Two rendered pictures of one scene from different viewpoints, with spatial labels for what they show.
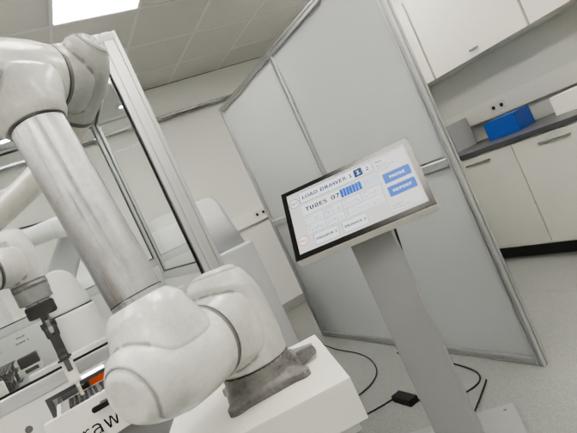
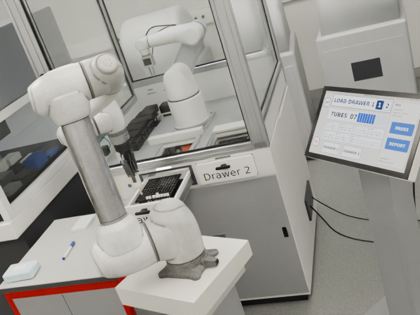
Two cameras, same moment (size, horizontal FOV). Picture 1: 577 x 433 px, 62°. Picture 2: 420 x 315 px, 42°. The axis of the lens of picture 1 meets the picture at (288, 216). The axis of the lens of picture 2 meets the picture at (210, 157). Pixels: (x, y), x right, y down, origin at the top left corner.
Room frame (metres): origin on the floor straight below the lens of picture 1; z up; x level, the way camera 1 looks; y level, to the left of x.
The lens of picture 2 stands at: (-0.04, -1.24, 1.95)
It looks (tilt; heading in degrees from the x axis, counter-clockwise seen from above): 22 degrees down; 47
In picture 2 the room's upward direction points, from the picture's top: 18 degrees counter-clockwise
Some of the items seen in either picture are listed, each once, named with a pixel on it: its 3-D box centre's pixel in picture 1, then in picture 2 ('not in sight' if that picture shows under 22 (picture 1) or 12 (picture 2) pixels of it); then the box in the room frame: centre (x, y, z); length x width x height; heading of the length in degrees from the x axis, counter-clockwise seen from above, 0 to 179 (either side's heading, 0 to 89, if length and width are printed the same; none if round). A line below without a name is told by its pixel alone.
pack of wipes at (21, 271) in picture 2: not in sight; (21, 271); (0.77, 1.09, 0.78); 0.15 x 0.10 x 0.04; 122
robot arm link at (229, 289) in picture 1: (230, 317); (173, 228); (1.01, 0.20, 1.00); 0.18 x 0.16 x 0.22; 150
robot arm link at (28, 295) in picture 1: (33, 293); (119, 135); (1.29, 0.71, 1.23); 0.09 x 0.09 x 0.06
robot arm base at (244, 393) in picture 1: (268, 368); (191, 259); (1.02, 0.18, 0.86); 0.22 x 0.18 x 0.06; 103
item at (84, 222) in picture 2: not in sight; (83, 223); (1.18, 1.15, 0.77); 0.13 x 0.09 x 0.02; 28
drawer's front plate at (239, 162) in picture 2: not in sight; (225, 169); (1.65, 0.49, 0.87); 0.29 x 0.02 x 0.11; 117
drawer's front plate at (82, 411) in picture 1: (110, 411); (147, 214); (1.22, 0.63, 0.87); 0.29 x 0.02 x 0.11; 117
